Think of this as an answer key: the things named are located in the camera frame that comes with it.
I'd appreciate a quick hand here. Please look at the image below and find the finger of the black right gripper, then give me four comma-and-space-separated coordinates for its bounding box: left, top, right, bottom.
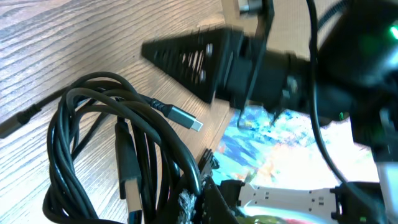
141, 27, 244, 103

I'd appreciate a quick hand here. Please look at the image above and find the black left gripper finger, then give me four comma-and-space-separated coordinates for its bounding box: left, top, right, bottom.
174, 148, 240, 224

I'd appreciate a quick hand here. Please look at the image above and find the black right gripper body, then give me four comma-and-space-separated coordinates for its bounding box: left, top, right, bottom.
217, 1, 309, 112

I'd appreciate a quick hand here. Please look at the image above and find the black cable bundle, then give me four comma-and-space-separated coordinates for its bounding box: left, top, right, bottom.
0, 72, 204, 224

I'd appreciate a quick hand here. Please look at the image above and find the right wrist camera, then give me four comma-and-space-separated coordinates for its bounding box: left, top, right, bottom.
238, 0, 263, 14

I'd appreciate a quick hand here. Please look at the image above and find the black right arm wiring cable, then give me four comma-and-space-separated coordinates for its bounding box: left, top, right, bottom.
305, 0, 352, 187

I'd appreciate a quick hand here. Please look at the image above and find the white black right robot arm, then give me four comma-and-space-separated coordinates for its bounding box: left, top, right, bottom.
141, 1, 397, 223

